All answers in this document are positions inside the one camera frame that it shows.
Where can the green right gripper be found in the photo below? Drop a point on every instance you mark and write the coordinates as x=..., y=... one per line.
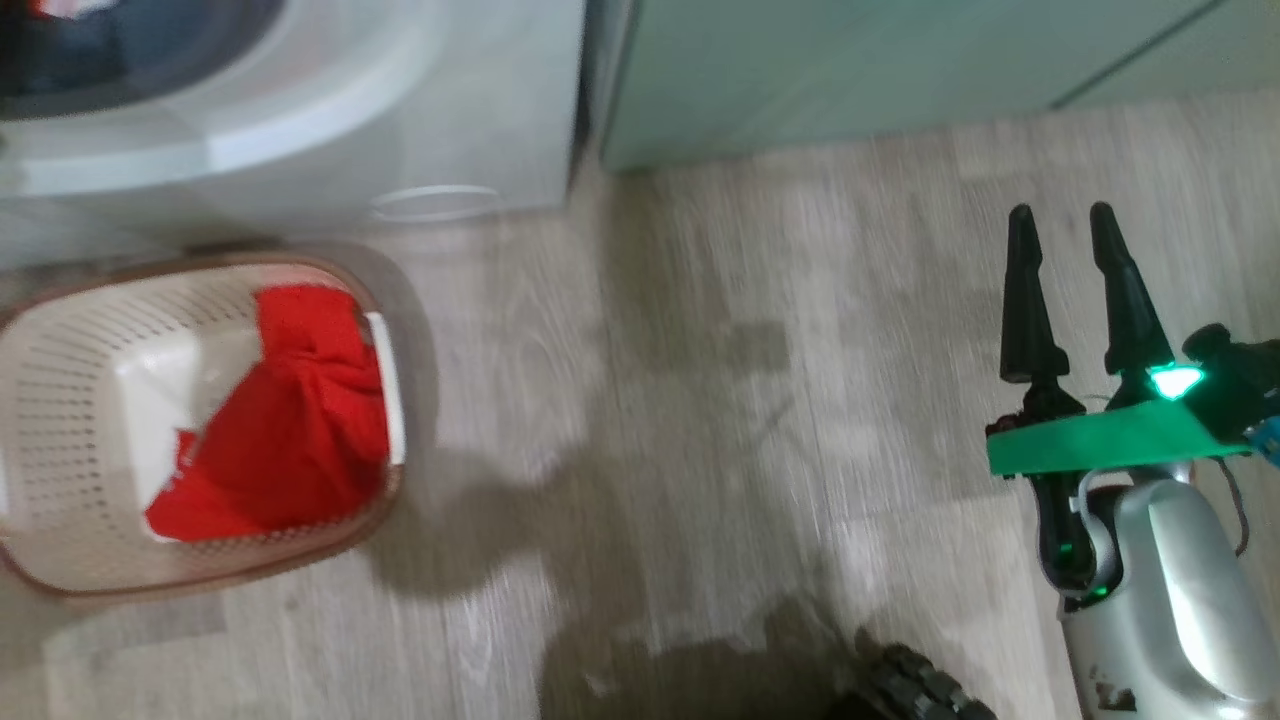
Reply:
x=1100, y=440

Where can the red garment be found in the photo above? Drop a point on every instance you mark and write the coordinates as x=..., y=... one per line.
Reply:
x=290, y=430

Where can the white garment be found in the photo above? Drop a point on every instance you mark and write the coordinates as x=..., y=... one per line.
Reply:
x=70, y=6

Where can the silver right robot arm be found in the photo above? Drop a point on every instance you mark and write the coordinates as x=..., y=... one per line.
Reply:
x=1170, y=600

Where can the white washing machine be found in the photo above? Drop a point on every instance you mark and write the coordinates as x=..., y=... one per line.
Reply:
x=400, y=100

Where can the cream perforated laundry basket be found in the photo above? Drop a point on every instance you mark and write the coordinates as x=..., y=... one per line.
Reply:
x=70, y=400

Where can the pale green cabinet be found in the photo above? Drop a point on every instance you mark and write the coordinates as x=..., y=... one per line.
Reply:
x=900, y=70

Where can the round white filter cover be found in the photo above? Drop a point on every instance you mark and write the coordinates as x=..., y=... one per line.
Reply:
x=435, y=203

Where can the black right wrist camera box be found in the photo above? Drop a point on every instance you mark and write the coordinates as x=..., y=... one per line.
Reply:
x=1235, y=385

